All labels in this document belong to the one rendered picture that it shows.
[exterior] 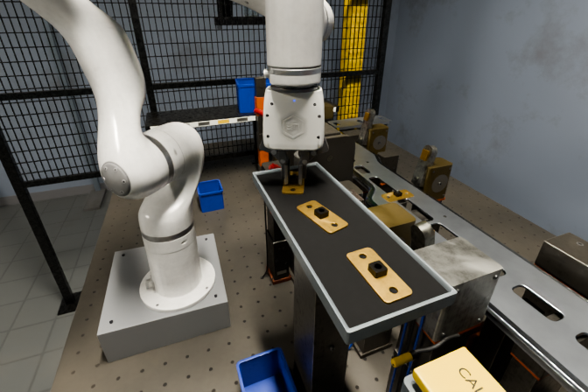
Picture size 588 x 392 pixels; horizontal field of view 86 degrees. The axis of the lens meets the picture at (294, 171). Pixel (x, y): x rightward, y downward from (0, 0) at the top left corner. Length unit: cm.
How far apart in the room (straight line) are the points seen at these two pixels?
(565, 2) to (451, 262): 219
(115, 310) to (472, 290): 77
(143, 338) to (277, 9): 77
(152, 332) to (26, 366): 123
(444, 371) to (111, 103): 64
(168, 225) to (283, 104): 40
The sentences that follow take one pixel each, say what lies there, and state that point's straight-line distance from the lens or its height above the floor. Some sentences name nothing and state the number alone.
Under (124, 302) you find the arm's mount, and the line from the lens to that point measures 94.
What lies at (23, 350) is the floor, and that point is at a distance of 216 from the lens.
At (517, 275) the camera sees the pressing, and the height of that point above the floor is 100.
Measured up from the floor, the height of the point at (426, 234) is 110.
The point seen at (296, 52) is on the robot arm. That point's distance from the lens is 47.
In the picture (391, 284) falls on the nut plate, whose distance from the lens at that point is 40.
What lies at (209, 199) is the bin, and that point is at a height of 76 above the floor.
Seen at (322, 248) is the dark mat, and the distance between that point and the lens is 43.
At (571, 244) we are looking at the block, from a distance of 84.
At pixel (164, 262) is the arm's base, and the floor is 92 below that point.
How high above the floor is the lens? 144
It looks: 26 degrees down
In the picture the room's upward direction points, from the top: straight up
